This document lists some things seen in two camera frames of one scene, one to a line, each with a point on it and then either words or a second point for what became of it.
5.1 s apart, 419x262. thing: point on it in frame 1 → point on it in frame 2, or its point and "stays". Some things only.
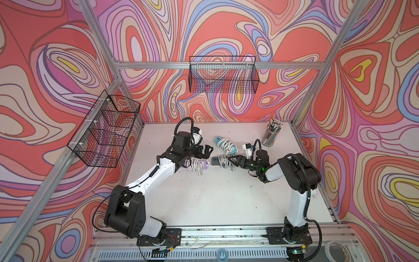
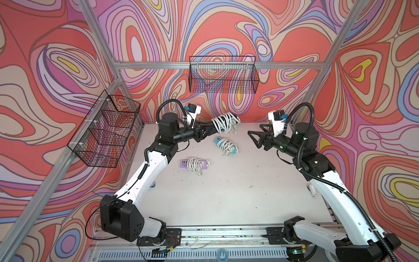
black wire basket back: x=223 y=74 stays
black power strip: x=215 y=161 → x=226 y=123
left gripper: x=206 y=154 → x=197 y=132
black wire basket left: x=101 y=138 stays
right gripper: x=239 y=158 → x=262 y=137
